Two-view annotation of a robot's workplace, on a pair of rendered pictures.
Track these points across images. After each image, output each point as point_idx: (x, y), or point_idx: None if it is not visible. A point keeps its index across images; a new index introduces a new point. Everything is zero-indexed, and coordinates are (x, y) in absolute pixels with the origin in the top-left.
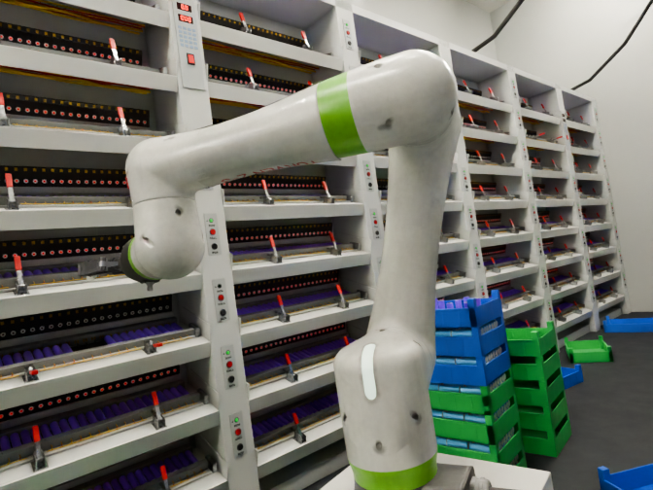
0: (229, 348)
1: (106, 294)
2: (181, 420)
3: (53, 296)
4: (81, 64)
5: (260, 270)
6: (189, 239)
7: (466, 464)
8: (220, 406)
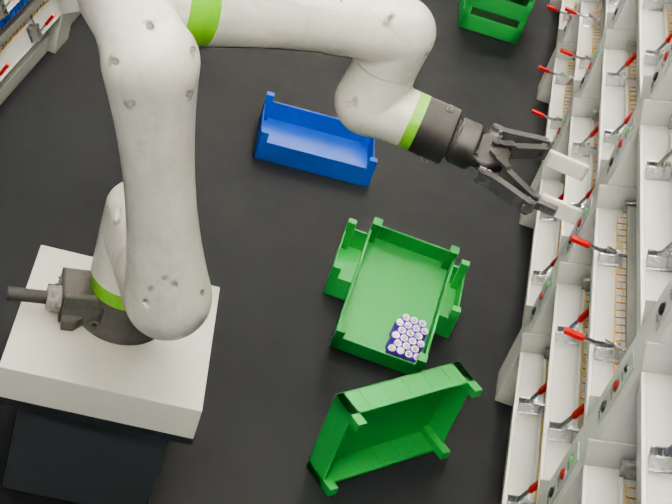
0: (574, 458)
1: (638, 240)
2: (549, 457)
3: (639, 197)
4: None
5: (639, 429)
6: (336, 90)
7: (83, 374)
8: (539, 499)
